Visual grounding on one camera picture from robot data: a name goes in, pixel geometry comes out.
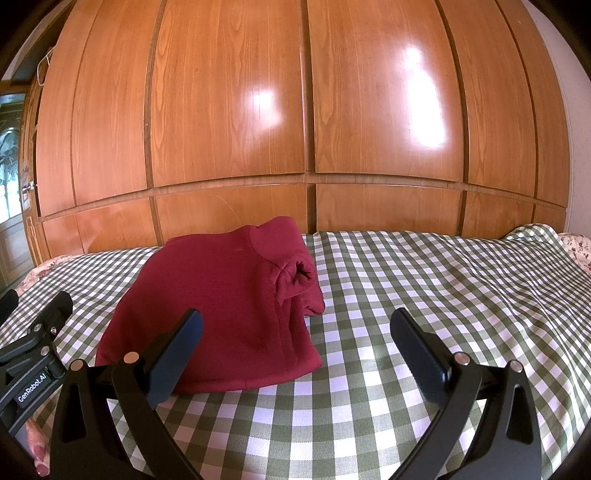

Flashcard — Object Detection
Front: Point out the glazed door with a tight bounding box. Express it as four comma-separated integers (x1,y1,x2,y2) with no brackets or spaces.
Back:
0,92,33,282

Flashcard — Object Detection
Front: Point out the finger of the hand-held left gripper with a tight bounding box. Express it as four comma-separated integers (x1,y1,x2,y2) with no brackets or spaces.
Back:
0,291,74,370
0,291,19,324

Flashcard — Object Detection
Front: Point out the white wire hanger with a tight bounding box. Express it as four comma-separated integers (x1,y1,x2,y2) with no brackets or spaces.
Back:
37,44,54,87

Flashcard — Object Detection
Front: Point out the wooden panel door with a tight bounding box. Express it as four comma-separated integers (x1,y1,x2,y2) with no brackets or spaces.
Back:
21,83,44,268

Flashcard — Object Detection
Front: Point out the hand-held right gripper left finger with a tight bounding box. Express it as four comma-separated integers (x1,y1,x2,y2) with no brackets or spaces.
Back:
50,308,205,480

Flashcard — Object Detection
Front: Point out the wooden wardrobe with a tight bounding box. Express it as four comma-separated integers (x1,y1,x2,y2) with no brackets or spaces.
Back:
34,0,571,266

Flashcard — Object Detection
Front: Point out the green white checked blanket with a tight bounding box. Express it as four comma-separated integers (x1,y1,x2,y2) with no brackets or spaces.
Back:
0,223,591,480

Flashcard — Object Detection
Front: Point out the dark red fleece sweatshirt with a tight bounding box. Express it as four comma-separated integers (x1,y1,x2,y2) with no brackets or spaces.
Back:
95,216,326,395

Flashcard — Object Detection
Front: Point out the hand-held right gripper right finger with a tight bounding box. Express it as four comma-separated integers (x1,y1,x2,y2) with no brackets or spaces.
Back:
390,308,542,480

